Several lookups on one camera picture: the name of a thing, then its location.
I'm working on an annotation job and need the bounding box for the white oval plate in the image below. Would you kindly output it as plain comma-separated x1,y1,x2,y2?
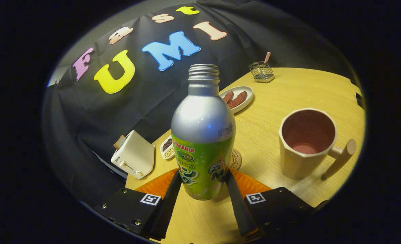
219,85,254,114

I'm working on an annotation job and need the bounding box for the silver green label juice bottle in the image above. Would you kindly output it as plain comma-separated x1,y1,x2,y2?
171,64,237,201

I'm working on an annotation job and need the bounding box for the wire mesh holder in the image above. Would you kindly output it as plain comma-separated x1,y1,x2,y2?
248,61,275,83

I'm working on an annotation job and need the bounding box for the cream cup with wooden handle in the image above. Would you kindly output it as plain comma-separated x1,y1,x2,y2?
278,108,357,180

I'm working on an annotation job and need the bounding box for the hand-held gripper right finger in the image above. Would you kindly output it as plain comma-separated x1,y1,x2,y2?
225,168,316,241

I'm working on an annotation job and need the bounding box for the wooden table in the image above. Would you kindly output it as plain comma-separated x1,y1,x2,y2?
125,67,366,244

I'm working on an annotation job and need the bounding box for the white toaster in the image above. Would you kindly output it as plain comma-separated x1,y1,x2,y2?
111,130,156,179

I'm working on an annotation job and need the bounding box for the black backdrop cloth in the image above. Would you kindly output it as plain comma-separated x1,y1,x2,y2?
41,0,360,207

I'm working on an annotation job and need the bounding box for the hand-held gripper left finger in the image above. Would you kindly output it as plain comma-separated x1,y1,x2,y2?
93,169,182,241

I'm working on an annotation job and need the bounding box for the round cork coaster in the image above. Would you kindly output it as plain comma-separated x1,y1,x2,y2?
230,149,242,170

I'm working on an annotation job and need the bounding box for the white divided dish with grains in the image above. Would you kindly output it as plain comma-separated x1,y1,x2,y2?
160,136,175,160

